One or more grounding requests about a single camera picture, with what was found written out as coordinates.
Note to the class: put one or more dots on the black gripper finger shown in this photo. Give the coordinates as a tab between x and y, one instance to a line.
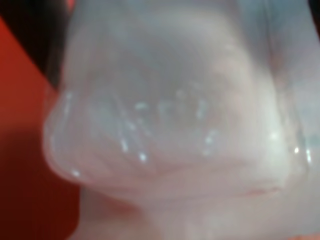
30	22

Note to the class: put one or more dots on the white Fuhrmann bandage packet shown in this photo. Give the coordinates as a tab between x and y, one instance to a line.
175	120

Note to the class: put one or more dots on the red plastic crate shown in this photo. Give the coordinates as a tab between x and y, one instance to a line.
22	105

